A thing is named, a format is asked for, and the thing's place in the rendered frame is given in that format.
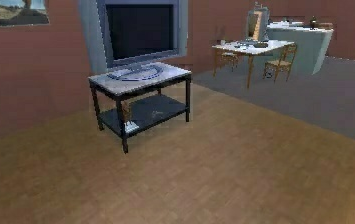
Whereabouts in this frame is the black white-topped television table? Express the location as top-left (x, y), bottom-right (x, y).
top-left (88, 61), bottom-right (193, 155)

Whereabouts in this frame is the small brown box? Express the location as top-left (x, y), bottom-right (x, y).
top-left (120, 101), bottom-right (133, 124)

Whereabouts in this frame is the wooden chair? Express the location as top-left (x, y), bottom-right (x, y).
top-left (214, 50), bottom-right (241, 73)
top-left (262, 43), bottom-right (298, 83)

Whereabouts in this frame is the grey television set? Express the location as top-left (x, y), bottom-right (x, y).
top-left (78, 0), bottom-right (190, 82)

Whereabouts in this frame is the white-topped wooden dining table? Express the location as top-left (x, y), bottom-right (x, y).
top-left (212, 39), bottom-right (296, 90)

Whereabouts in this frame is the grey box with orange panel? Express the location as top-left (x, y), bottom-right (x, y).
top-left (244, 2), bottom-right (271, 43)

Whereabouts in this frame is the pale grey kitchen counter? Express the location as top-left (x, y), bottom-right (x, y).
top-left (265, 21), bottom-right (335, 76)

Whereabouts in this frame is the framed landscape picture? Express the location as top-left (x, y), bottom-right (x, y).
top-left (0, 0), bottom-right (51, 28)

